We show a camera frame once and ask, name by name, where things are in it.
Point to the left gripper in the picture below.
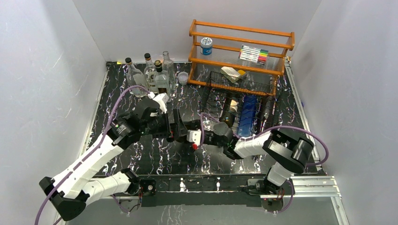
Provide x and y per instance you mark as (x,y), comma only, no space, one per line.
(167,132)

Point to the dark green wine bottle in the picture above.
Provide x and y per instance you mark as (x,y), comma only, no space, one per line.
(229,111)

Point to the tall clear glass bottle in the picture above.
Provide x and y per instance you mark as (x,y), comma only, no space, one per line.
(168,65)

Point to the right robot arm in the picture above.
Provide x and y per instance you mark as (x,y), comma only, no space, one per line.
(290,151)

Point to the round clear liquor bottle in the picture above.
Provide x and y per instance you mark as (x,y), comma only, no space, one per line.
(150,72)

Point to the square clear whisky bottle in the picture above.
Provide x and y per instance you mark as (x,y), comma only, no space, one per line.
(162,80)

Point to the cream cardboard box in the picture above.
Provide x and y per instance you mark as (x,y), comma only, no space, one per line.
(231,74)

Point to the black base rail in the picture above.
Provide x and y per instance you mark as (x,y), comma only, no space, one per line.
(199,189)

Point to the pack of coloured markers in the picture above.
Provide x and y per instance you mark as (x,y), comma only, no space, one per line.
(253,54)

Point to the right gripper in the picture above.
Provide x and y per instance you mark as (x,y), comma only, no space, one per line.
(193,123)

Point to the small clear bottle dark cap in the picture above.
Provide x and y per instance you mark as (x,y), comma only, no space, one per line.
(135,77)

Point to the blue lidded jar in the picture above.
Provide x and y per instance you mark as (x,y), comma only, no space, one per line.
(206,45)

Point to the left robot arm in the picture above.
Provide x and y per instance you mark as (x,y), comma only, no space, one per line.
(122,133)

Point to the orange wooden shelf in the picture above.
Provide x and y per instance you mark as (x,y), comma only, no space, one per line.
(227,41)

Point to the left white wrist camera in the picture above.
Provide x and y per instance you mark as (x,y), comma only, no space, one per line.
(161,99)

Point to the black wire wine rack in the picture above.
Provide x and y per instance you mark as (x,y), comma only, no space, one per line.
(218,88)

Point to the small clear plastic cup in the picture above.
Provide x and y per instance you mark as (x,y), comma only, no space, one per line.
(183,78)

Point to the blue glass bottle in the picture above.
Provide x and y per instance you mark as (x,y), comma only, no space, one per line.
(245,128)

